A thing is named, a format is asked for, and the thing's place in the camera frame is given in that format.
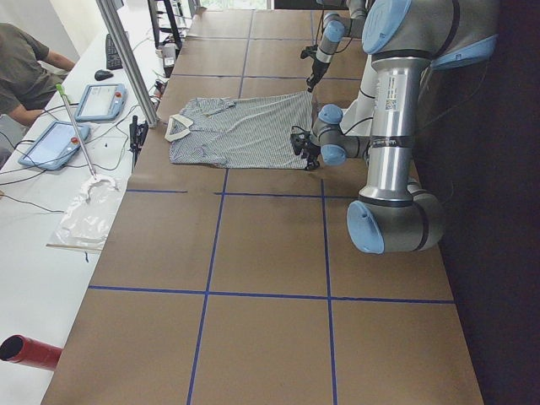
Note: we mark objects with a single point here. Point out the aluminium frame post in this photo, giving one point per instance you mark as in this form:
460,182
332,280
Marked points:
116,30

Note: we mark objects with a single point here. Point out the far blue teach pendant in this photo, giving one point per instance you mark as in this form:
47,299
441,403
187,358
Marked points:
101,103

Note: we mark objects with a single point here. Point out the red cylinder tube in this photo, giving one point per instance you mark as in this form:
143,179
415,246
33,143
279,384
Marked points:
27,351

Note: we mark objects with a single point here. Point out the clear plastic bag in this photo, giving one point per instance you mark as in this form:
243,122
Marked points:
89,216

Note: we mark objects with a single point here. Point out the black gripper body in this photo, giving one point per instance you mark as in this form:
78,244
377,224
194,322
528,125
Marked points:
317,68
310,150

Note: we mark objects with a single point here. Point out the seated person in grey shirt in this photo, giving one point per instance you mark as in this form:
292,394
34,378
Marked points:
27,86

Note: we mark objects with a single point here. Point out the blue teach pendant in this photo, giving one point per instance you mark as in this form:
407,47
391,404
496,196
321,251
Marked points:
53,148
101,103

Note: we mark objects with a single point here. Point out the blue white striped polo shirt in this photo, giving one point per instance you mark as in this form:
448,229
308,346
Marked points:
242,133

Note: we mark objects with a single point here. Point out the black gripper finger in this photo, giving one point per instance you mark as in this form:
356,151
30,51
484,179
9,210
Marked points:
311,83

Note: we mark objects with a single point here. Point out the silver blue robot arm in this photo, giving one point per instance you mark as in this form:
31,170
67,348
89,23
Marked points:
334,29
401,39

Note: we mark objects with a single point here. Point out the metal reacher grabber tool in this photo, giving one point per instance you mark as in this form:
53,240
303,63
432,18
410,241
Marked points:
82,143

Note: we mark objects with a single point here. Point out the black handheld tool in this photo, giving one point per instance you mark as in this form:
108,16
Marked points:
137,134

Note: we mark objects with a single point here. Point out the black keyboard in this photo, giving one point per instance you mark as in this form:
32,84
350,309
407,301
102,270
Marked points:
113,60

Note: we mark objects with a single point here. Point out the black computer mouse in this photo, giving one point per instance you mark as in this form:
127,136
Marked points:
102,74

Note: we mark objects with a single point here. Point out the near blue teach pendant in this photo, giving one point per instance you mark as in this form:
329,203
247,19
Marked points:
53,148

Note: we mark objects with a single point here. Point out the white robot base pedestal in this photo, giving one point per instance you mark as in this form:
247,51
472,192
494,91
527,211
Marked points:
358,117

